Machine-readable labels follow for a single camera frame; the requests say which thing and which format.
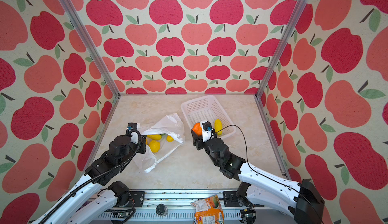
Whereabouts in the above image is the aluminium front rail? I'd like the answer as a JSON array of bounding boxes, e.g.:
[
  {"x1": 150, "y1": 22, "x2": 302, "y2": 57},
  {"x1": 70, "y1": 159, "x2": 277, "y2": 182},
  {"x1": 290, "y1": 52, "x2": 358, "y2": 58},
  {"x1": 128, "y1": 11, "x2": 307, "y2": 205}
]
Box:
[{"x1": 60, "y1": 189, "x2": 313, "y2": 224}]

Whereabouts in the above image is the white plastic bag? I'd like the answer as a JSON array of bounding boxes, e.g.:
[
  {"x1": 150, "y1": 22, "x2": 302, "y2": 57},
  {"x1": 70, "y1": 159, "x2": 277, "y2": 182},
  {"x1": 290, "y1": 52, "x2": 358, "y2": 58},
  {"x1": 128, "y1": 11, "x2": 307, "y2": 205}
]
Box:
[{"x1": 133, "y1": 113, "x2": 186, "y2": 173}]

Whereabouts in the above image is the orange toy fruit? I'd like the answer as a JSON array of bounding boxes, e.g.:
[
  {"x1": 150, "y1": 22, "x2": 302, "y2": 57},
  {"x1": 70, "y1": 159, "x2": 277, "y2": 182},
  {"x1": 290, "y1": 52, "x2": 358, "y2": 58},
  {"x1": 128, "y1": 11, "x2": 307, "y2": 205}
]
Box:
[{"x1": 192, "y1": 123, "x2": 202, "y2": 136}]

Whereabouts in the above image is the aluminium frame post right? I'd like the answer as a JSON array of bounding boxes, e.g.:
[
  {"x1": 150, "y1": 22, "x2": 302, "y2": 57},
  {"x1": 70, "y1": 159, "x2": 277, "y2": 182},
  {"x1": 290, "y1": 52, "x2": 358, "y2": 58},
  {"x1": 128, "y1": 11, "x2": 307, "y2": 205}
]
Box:
[{"x1": 255, "y1": 0, "x2": 309, "y2": 101}]

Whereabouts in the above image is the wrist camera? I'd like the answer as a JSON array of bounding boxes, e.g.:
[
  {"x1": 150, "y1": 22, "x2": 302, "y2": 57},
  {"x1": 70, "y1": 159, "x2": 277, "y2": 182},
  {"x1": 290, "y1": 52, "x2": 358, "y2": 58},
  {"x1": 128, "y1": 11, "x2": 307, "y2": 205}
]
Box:
[
  {"x1": 200, "y1": 121, "x2": 215, "y2": 143},
  {"x1": 126, "y1": 123, "x2": 137, "y2": 136}
]

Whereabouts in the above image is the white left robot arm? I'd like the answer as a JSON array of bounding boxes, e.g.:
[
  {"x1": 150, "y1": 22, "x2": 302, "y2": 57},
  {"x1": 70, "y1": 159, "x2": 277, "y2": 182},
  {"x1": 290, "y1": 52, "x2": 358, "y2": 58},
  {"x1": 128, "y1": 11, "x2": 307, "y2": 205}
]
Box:
[{"x1": 34, "y1": 130, "x2": 146, "y2": 224}]

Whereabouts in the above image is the orange snack bag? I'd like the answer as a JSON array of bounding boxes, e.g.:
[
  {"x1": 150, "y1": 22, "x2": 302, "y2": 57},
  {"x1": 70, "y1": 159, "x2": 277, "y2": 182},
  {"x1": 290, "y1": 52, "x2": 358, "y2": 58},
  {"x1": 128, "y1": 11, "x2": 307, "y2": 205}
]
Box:
[{"x1": 191, "y1": 195, "x2": 224, "y2": 224}]

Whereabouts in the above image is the black round knob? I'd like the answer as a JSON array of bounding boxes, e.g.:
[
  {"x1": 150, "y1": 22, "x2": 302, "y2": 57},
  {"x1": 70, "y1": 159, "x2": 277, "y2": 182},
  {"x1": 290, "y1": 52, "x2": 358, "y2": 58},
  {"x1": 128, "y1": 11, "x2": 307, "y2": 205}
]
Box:
[{"x1": 156, "y1": 203, "x2": 168, "y2": 217}]

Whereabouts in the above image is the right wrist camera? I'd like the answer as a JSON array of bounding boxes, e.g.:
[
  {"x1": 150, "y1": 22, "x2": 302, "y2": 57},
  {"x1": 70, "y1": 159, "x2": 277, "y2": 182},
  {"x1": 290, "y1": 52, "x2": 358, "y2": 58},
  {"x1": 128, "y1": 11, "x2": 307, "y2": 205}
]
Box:
[{"x1": 200, "y1": 121, "x2": 215, "y2": 143}]

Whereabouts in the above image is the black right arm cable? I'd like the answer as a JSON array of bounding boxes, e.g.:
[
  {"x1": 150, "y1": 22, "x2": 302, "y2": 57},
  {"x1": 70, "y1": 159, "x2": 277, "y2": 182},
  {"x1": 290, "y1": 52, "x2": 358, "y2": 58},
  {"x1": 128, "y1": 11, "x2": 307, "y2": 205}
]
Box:
[{"x1": 212, "y1": 124, "x2": 325, "y2": 224}]

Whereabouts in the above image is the white plastic mesh basket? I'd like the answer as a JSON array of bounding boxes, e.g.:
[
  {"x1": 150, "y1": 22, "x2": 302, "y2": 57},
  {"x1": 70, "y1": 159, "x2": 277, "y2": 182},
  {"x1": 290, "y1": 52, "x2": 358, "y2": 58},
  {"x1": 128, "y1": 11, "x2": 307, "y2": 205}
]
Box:
[{"x1": 181, "y1": 95, "x2": 233, "y2": 138}]

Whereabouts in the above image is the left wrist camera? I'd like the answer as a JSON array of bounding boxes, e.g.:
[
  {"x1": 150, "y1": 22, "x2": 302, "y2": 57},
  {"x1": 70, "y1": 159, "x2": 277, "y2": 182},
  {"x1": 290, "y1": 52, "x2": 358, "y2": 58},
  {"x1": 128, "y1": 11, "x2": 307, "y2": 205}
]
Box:
[{"x1": 126, "y1": 123, "x2": 137, "y2": 136}]

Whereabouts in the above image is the aluminium frame post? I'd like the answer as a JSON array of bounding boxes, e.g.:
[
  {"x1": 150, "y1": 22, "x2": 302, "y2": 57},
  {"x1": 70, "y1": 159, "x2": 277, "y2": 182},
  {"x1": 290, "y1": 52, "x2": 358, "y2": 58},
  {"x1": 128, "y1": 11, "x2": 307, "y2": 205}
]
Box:
[
  {"x1": 255, "y1": 0, "x2": 309, "y2": 101},
  {"x1": 58, "y1": 0, "x2": 120, "y2": 99}
]

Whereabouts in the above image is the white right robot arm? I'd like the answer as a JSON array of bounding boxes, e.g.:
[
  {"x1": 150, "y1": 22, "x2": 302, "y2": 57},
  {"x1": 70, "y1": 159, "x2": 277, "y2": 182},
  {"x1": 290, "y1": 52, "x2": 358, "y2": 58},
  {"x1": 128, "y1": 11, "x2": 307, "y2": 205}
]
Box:
[{"x1": 191, "y1": 130, "x2": 325, "y2": 224}]

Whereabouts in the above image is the yellow toy lemon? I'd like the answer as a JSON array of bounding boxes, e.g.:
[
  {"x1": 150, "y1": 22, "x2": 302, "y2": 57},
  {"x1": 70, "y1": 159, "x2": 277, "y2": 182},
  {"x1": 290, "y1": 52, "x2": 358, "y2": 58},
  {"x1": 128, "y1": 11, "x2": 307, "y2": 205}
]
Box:
[{"x1": 214, "y1": 119, "x2": 223, "y2": 136}]

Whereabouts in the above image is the aluminium frame post left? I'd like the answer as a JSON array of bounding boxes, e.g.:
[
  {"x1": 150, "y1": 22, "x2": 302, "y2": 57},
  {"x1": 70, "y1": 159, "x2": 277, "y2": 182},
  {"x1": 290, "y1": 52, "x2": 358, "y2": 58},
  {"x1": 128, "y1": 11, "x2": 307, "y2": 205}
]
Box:
[{"x1": 58, "y1": 0, "x2": 120, "y2": 99}]

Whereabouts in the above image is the yellow toy pear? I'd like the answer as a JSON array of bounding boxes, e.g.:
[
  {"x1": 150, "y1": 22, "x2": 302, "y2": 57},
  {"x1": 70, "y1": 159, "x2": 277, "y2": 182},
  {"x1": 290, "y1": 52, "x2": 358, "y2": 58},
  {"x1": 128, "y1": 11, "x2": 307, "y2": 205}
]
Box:
[{"x1": 166, "y1": 135, "x2": 174, "y2": 142}]

